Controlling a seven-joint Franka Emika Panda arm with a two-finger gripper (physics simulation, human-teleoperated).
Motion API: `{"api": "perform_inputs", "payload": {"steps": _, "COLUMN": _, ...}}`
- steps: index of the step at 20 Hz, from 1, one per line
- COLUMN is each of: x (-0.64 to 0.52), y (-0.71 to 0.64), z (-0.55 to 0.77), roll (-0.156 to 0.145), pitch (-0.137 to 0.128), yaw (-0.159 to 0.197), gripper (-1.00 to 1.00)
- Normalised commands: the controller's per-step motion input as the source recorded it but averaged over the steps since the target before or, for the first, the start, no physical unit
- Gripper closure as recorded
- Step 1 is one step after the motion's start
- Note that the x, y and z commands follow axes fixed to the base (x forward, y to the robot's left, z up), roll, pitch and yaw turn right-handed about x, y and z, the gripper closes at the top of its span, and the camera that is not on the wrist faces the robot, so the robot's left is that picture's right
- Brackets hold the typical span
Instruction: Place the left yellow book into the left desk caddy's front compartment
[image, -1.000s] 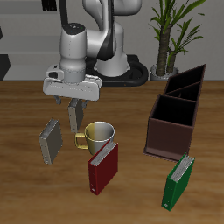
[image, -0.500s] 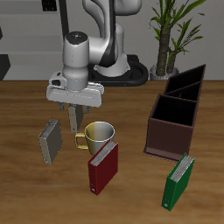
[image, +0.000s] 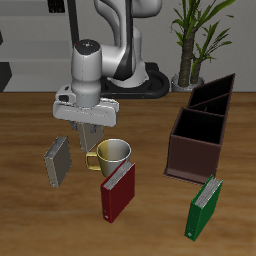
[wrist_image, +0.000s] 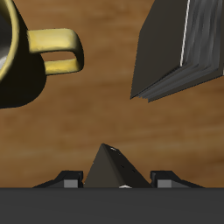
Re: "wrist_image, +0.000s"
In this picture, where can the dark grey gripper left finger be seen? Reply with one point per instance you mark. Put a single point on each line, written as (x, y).
(70, 178)

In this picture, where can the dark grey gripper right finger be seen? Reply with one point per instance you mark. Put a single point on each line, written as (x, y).
(164, 178)

